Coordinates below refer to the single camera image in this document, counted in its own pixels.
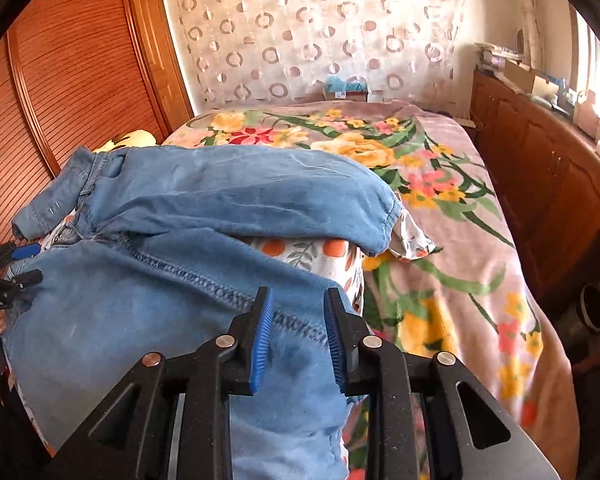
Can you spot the white plastic bottle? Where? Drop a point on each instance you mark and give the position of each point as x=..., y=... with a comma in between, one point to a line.
x=585, y=112

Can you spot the flat open cardboard box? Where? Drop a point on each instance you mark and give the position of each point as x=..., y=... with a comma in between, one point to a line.
x=527, y=77

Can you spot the black round cylinder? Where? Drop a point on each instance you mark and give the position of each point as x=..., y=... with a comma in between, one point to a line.
x=592, y=310

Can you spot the wooden panelled door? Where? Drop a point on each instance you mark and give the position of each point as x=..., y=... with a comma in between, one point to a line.
x=155, y=50

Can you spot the pale patterned side curtain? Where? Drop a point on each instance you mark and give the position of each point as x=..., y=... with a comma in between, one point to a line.
x=522, y=10

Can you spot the yellow plush toy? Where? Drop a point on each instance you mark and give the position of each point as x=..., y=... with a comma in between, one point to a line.
x=135, y=137

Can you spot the small cardboard box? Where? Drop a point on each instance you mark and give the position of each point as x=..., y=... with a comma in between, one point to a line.
x=345, y=96

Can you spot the blue denim pants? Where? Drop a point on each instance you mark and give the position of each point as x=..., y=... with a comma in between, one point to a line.
x=180, y=200

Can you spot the pink floral blanket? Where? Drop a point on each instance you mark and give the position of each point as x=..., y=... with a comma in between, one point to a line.
x=430, y=170

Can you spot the long wooden cabinet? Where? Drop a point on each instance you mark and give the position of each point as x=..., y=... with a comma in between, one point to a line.
x=530, y=160

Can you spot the stack of papers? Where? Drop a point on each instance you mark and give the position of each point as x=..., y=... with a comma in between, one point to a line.
x=497, y=57

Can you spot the wooden slatted headboard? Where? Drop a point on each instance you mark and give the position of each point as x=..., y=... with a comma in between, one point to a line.
x=65, y=60

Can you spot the window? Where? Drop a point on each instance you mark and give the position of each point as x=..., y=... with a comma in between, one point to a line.
x=595, y=60

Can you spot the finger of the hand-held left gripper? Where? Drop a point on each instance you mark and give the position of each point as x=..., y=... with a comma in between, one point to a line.
x=27, y=251
x=27, y=278

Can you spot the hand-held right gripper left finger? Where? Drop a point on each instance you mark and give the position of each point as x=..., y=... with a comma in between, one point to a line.
x=260, y=345

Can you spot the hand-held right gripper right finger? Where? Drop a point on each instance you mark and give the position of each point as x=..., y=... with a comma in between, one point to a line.
x=335, y=345

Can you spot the light blue cloth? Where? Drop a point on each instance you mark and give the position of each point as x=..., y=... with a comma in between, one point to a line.
x=345, y=82

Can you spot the circle-patterned sheer curtain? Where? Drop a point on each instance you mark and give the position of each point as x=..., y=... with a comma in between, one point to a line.
x=305, y=25

